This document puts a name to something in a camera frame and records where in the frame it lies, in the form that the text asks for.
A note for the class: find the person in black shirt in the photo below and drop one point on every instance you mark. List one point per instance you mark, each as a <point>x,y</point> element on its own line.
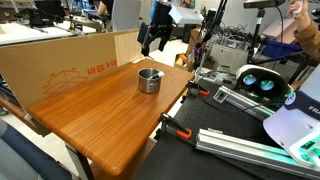
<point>106,6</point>

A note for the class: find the silver metal pole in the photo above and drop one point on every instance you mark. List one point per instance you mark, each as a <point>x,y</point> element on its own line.
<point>210,40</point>

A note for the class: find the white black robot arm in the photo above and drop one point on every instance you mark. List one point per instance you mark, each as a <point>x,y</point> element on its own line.
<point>160,11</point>

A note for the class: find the white VR controller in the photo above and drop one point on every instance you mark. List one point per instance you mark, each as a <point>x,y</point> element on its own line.
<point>297,6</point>

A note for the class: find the black tripod stand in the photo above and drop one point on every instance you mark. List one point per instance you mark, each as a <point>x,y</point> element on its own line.
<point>255,36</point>

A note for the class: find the white VR headset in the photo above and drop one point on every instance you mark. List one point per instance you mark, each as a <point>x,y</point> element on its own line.
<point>263,81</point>

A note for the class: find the long aluminium profile rail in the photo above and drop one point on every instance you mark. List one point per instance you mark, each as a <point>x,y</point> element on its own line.
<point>246,150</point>

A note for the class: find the brown sleeved forearm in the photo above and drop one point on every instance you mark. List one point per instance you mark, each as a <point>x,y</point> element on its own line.
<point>310,40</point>

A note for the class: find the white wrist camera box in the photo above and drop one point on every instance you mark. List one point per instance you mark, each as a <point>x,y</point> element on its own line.
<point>185,15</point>

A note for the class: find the small steel pot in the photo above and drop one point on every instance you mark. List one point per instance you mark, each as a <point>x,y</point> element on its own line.
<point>149,83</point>

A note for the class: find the large cardboard box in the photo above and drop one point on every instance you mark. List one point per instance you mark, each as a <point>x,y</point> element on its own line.
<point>60,66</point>

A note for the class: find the grey equipment box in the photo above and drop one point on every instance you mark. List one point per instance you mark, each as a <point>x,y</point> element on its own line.
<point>230,56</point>

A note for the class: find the black camera on stand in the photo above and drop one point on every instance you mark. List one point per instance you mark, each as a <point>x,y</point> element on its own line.
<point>263,3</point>

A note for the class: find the black and white marker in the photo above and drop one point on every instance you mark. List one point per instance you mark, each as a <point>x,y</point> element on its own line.
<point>157,75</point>

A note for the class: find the black perforated breadboard plate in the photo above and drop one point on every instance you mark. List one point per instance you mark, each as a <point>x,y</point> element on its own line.
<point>206,140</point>

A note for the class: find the blue grey chair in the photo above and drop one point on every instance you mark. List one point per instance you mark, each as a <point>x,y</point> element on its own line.
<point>20,156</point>

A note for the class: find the short aluminium profile rail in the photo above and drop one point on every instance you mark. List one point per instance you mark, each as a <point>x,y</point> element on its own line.
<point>243,101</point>

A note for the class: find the blue plastic bin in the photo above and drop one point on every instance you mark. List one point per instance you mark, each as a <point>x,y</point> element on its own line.
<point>280,49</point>

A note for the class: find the orange plastic object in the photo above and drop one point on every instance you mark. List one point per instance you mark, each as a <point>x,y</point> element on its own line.
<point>180,60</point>

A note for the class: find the grey metal table leg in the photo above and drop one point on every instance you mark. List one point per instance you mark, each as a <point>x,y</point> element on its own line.
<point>80,160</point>

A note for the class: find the black orange bar clamp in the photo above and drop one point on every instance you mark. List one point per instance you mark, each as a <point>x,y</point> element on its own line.
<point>197,89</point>
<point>176,128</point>

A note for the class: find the white background table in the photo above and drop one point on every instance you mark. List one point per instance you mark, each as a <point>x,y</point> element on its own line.
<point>30,32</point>

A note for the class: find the operator hand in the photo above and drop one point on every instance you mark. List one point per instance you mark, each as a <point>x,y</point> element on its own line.
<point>301,18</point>

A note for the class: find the black monitor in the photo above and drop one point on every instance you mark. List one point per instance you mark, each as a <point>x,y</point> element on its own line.
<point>50,8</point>

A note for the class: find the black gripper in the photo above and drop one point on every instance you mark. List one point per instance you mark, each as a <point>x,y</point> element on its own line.
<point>160,29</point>

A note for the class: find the brown cardboard sheet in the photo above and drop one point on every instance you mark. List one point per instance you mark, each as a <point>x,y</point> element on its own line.
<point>280,28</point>

